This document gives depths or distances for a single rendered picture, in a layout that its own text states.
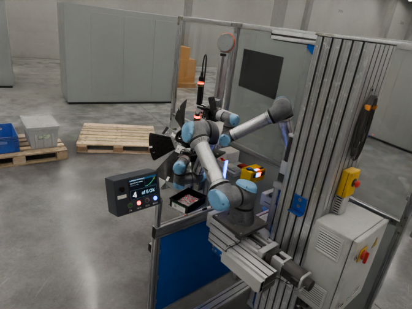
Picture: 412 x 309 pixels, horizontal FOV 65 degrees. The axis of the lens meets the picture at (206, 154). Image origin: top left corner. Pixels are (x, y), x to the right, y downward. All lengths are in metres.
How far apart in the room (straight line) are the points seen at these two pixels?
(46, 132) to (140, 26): 3.82
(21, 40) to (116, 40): 6.92
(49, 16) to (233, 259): 13.10
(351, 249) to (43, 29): 13.45
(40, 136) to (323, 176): 4.01
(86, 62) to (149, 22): 1.65
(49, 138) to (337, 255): 4.12
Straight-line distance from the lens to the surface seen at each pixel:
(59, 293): 2.89
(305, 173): 1.65
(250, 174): 2.34
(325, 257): 1.69
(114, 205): 1.70
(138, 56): 7.87
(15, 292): 2.98
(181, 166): 1.97
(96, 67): 7.68
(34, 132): 4.88
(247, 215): 1.77
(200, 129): 1.78
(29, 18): 14.12
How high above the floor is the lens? 2.02
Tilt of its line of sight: 22 degrees down
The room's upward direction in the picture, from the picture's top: 7 degrees clockwise
